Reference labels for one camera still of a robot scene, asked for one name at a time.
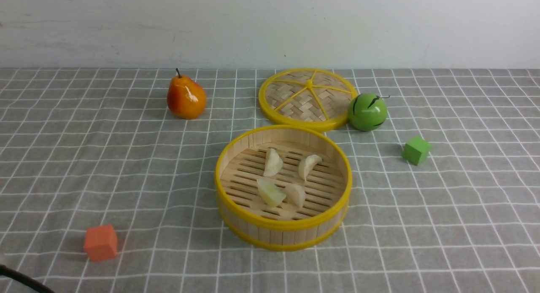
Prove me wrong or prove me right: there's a pale yellow dumpling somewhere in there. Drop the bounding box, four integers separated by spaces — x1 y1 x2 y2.
256 177 286 208

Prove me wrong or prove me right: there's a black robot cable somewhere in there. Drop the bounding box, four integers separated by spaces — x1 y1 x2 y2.
0 264 55 293

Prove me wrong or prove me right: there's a green wooden cube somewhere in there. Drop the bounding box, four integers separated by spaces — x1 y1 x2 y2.
402 136 432 166

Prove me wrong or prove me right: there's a green toy watermelon ball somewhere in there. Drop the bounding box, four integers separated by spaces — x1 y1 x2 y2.
348 93 390 132

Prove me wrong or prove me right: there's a woven bamboo steamer lid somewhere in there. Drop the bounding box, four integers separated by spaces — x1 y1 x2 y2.
258 68 359 132

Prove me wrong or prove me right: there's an orange wooden cube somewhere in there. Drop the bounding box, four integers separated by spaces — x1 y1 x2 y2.
84 224 118 262

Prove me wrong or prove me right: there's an orange yellow toy pear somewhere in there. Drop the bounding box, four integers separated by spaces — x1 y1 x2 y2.
167 68 208 120

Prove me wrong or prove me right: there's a bamboo steamer tray yellow rim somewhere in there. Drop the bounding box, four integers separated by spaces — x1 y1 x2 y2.
214 125 353 251

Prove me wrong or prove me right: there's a white dumpling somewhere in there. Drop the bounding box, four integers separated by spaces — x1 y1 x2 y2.
263 148 283 177
282 183 305 208
298 154 323 182

